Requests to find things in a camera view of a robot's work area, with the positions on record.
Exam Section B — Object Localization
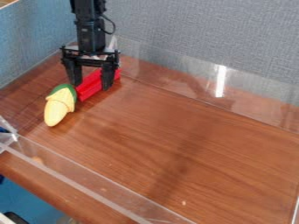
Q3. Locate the clear acrylic front bracket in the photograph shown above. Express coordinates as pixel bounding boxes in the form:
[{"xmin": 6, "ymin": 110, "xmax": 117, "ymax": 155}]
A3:
[{"xmin": 0, "ymin": 116, "xmax": 24, "ymax": 154}]

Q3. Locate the clear acrylic wall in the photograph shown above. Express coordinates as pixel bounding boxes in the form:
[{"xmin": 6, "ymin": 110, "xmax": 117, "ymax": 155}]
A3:
[
  {"xmin": 116, "ymin": 37, "xmax": 299, "ymax": 135},
  {"xmin": 8, "ymin": 136, "xmax": 196, "ymax": 224}
]

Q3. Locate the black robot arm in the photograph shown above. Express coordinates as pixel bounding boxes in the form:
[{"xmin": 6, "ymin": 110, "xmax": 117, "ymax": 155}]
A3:
[{"xmin": 60, "ymin": 0, "xmax": 120, "ymax": 91}]

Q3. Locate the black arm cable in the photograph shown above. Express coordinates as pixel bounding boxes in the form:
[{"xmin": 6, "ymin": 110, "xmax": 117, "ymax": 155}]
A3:
[{"xmin": 98, "ymin": 14, "xmax": 117, "ymax": 36}]

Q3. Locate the clear acrylic back wall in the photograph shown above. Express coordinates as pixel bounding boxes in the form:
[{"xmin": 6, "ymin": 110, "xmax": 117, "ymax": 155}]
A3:
[{"xmin": 116, "ymin": 37, "xmax": 299, "ymax": 135}]

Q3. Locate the red plastic block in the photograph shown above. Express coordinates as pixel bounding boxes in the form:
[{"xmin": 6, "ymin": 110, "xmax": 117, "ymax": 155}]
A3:
[{"xmin": 73, "ymin": 67, "xmax": 123, "ymax": 102}]

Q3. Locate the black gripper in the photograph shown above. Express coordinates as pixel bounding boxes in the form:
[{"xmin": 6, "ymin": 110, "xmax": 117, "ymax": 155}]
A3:
[{"xmin": 60, "ymin": 45, "xmax": 120, "ymax": 91}]

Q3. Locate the clear acrylic front wall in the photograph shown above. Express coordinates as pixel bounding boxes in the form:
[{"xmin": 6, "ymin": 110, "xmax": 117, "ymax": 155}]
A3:
[{"xmin": 8, "ymin": 136, "xmax": 196, "ymax": 224}]

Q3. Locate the yellow green toy corn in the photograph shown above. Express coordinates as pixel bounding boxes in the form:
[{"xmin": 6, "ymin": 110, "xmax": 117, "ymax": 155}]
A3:
[{"xmin": 44, "ymin": 84, "xmax": 77, "ymax": 127}]

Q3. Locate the clear acrylic corner bracket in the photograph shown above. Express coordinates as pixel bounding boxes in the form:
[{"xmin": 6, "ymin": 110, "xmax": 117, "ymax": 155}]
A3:
[{"xmin": 104, "ymin": 36, "xmax": 117, "ymax": 55}]

